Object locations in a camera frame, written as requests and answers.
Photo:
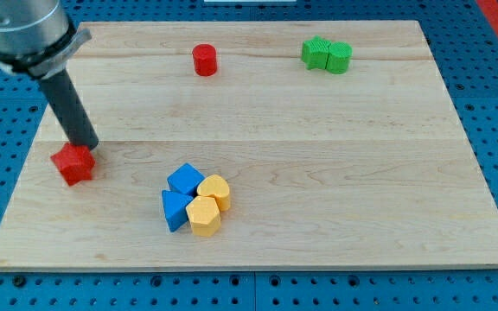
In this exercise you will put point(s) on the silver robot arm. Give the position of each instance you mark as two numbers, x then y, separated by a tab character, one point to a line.
37	37

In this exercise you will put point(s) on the wooden board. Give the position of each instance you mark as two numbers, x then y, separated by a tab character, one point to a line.
366	170

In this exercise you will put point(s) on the yellow heart block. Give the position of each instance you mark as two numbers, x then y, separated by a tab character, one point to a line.
216	186

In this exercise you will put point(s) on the blue cube block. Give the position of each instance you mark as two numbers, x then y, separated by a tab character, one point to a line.
185	180

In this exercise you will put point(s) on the yellow hexagon block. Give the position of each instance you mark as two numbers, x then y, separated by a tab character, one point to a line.
204	216

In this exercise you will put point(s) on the blue triangle block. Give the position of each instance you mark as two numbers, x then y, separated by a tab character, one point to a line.
174	207

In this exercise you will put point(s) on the red cylinder block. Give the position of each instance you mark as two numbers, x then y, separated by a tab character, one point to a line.
205	59

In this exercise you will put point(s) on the green star block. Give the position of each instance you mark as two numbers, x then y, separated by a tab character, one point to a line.
315	53

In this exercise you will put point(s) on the green cylinder block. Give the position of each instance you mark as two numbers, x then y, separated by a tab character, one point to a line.
340	54

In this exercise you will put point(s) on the red star block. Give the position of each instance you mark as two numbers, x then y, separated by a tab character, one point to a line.
74	162

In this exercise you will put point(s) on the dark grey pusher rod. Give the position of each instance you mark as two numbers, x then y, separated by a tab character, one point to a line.
68	109

